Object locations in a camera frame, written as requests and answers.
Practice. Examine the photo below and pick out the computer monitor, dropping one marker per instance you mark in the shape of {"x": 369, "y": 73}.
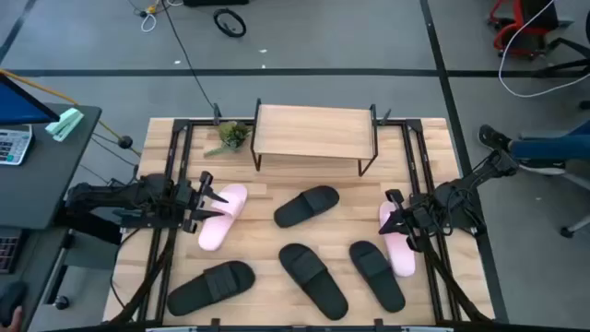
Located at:
{"x": 18, "y": 108}

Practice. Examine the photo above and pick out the black chair base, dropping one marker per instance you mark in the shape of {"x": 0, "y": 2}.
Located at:
{"x": 571, "y": 46}

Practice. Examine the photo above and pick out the grey desk calculator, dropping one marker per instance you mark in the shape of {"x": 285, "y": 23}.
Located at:
{"x": 14, "y": 144}

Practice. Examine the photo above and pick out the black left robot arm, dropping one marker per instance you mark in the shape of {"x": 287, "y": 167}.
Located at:
{"x": 115, "y": 196}

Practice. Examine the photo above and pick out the black metal table frame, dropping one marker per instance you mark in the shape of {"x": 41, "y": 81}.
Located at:
{"x": 424, "y": 157}

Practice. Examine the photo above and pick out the person's black shoe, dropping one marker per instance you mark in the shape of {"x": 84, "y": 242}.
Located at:
{"x": 493, "y": 137}
{"x": 544, "y": 166}

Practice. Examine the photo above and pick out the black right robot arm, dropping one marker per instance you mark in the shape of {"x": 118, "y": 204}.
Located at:
{"x": 461, "y": 193}

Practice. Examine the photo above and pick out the black caster wheel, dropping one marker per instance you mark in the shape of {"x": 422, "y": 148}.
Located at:
{"x": 61, "y": 302}

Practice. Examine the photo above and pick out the person's leg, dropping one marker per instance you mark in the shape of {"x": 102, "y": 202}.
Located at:
{"x": 548, "y": 147}

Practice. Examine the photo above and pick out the black table clamp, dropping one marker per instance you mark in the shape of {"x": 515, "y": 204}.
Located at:
{"x": 385, "y": 117}
{"x": 216, "y": 114}

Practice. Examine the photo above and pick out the computer keyboard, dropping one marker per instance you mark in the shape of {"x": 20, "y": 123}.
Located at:
{"x": 7, "y": 253}

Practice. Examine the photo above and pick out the mint green stapler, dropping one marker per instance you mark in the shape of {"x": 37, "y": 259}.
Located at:
{"x": 64, "y": 124}

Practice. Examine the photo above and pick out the wooden shelf black metal frame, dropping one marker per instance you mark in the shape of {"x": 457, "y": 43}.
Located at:
{"x": 313, "y": 131}

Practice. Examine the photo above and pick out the red and black chair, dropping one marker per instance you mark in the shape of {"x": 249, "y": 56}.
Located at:
{"x": 516, "y": 32}

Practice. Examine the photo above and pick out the grey office chair base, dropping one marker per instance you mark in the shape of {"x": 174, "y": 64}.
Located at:
{"x": 578, "y": 225}

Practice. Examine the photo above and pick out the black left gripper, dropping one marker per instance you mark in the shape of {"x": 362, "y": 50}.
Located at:
{"x": 191, "y": 198}

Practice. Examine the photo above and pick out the black computer mouse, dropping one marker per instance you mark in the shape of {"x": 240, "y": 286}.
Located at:
{"x": 11, "y": 299}

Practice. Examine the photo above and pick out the black slide sandal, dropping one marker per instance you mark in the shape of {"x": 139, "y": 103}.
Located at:
{"x": 313, "y": 281}
{"x": 304, "y": 207}
{"x": 378, "y": 276}
{"x": 207, "y": 288}

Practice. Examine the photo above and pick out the dark grey desk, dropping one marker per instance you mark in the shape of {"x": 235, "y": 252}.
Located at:
{"x": 46, "y": 184}

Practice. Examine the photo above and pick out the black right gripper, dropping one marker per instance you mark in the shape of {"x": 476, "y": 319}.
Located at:
{"x": 417, "y": 214}

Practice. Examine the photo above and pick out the pink slide sandal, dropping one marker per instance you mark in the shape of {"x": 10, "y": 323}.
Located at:
{"x": 402, "y": 260}
{"x": 221, "y": 228}

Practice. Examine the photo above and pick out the black round knob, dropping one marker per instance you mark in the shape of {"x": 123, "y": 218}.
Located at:
{"x": 125, "y": 141}

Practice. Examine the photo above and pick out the small green plant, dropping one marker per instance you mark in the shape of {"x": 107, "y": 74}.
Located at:
{"x": 232, "y": 134}

